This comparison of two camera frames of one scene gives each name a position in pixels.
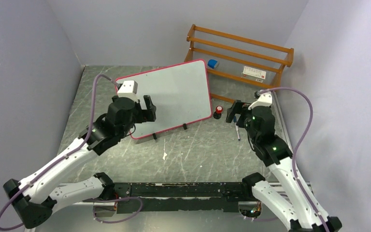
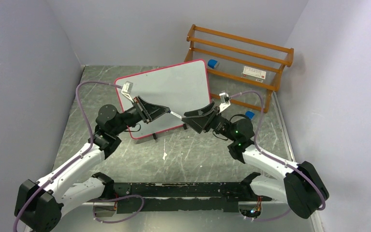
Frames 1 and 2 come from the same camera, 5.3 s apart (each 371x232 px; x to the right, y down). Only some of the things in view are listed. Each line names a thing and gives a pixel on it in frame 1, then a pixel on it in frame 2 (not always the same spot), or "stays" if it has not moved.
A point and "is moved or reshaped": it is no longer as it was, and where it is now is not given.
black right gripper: (236, 107) to (193, 119)
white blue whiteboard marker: (235, 120) is moved or reshaped
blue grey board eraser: (212, 63) stays
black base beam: (144, 197) stays
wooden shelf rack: (237, 67) stays
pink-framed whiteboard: (180, 94) stays
